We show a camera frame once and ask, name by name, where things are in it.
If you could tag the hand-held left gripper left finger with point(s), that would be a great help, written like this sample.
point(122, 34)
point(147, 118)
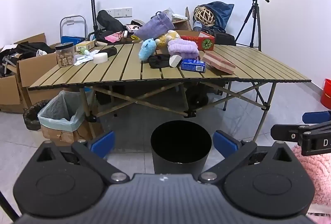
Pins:
point(103, 143)

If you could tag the pink striped sponge block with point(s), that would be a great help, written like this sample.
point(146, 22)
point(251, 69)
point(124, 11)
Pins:
point(219, 62)

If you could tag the black cloth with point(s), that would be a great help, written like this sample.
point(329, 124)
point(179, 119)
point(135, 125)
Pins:
point(159, 61)
point(110, 51)

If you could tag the purple knit pouch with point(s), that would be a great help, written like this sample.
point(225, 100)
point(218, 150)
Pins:
point(155, 27)

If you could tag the black plastic bag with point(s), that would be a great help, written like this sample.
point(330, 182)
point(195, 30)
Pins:
point(32, 115)

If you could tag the yellow plush toy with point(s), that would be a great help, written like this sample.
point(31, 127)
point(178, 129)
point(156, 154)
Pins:
point(165, 39)

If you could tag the brown cardboard box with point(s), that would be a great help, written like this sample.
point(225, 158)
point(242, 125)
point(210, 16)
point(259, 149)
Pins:
point(9, 94)
point(36, 74)

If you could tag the blue printed packet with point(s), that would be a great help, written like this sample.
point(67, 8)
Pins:
point(192, 65)

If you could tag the black fabric bag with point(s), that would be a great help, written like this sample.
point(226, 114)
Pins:
point(108, 20)

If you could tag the white wall socket panel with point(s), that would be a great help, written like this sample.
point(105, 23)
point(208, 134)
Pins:
point(121, 12)

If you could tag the red bucket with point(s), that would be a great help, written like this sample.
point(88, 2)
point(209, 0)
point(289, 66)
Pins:
point(326, 97)

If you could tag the black clothes pile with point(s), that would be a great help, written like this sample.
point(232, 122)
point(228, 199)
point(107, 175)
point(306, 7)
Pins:
point(33, 47)

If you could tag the rattan ball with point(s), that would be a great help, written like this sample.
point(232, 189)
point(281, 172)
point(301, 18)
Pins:
point(204, 15)

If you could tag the pink packet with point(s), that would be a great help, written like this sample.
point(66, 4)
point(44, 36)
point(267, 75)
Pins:
point(112, 38)

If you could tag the black tripod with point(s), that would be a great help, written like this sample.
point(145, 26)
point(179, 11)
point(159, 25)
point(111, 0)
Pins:
point(255, 10)

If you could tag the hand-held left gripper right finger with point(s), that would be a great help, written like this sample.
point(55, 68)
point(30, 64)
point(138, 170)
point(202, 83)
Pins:
point(225, 145)

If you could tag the black round bin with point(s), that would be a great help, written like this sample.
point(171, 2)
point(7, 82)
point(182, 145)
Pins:
point(178, 168)

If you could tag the black luggage bag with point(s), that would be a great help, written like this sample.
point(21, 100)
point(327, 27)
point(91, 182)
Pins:
point(225, 39)

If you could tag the pale green plastic bag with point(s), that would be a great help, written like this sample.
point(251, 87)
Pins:
point(55, 124)

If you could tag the dark blue cloth bag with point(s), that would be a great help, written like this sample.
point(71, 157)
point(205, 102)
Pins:
point(222, 14)

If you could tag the green and white bottle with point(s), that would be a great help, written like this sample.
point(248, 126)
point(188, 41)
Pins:
point(84, 51)

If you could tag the blue box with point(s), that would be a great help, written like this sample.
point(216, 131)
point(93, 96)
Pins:
point(72, 40)

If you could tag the small yellow box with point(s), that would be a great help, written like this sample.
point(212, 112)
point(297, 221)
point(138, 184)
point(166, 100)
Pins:
point(85, 46)

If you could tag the white wedge sponge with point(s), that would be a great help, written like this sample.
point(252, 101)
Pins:
point(175, 61)

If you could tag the blue water bottle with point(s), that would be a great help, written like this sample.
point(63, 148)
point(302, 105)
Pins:
point(197, 26)

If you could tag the pink and white flat box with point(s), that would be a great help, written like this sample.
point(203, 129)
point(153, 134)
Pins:
point(133, 28)

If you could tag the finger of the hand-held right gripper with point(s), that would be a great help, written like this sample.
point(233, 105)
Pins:
point(316, 116)
point(287, 133)

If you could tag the pink fluffy rug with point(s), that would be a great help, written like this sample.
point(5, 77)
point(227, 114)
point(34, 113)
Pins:
point(320, 177)

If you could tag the tan folding slat table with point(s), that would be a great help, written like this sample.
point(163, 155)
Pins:
point(245, 63)

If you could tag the red cardboard box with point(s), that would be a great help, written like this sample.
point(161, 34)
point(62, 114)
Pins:
point(206, 44)

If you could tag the lilac fluffy cloth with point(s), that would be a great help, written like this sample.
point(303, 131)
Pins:
point(183, 48)

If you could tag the white paper sheet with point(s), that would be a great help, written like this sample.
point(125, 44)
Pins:
point(85, 60)

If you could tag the open cardboard box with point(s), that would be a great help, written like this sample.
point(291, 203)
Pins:
point(183, 24)

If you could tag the clear jar with black lid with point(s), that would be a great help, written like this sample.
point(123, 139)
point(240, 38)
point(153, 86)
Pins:
point(64, 57)

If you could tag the blue plush toy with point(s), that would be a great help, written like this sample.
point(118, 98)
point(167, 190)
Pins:
point(147, 49)

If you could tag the white round sponge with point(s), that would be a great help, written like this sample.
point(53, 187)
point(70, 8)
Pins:
point(100, 58)

